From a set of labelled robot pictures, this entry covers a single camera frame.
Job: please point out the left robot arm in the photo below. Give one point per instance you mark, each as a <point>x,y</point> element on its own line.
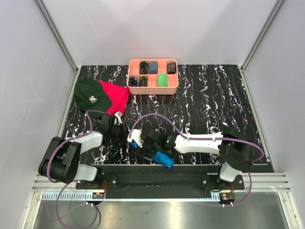
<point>61,162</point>

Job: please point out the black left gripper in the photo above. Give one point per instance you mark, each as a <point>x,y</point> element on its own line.
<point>124,138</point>

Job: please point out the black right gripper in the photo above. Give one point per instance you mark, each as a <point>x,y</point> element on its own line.
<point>143,147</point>

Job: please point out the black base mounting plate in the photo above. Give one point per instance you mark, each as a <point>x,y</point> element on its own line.
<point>158,182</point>

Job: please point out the pink folded cloth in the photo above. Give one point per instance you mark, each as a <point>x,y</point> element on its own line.
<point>118,96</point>

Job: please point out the green rolled cloth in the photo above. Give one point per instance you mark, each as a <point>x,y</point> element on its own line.
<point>162,80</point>

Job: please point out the grey rolled cloth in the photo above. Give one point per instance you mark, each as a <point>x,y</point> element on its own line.
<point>153,67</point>

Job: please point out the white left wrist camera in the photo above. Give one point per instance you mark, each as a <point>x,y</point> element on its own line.
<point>118,120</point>

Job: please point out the dark green baseball cap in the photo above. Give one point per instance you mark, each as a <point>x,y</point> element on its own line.
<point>90,96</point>

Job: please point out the dark floral rolled cloth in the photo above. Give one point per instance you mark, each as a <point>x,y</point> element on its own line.
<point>143,67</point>

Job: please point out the bright blue napkin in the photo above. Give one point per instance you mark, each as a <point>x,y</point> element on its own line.
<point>153,153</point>

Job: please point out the aluminium frame rail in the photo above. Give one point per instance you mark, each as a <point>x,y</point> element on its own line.
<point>49,21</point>

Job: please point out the pink divided organizer box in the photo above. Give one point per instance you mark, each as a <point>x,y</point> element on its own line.
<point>152,87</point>

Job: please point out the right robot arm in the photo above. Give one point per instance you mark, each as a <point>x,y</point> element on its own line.
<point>234,151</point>

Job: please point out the navy striped rolled cloth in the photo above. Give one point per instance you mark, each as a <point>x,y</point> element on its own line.
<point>132,82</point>

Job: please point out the brown patterned rolled cloth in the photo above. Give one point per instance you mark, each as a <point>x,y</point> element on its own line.
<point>171,68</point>

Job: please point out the yellow floral rolled cloth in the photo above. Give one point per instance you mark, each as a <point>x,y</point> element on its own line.
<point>143,81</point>

